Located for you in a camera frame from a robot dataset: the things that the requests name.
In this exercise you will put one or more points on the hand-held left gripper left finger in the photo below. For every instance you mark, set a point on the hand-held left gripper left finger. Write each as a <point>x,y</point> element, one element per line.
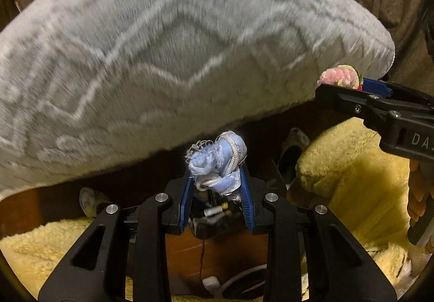
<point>184,202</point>

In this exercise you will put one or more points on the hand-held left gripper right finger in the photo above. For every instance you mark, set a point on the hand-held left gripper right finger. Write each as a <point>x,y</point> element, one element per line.
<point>247,205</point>

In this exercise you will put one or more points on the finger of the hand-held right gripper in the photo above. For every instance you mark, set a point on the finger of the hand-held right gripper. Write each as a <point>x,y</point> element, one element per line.
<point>342,95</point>
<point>376,87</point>

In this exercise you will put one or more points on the small figurine toy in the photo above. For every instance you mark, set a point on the small figurine toy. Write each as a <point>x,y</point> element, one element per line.
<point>337,76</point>

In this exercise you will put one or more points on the light blue cloth scrap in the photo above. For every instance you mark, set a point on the light blue cloth scrap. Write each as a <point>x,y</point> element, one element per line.
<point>220,159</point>

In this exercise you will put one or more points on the person's right hand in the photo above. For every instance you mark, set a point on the person's right hand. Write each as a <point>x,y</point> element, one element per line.
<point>420,193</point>

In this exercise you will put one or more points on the yellow fluffy cloth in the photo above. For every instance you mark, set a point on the yellow fluffy cloth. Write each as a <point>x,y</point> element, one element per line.
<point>34,247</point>
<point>356,169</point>

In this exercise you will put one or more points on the grey slipper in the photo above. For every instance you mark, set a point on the grey slipper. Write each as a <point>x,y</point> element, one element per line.
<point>291,152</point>
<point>90,200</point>

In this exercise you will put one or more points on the white power adapter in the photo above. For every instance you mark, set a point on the white power adapter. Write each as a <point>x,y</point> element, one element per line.
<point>212,285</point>

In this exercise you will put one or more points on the grey textured blanket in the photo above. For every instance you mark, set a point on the grey textured blanket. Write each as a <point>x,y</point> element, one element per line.
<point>169,51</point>

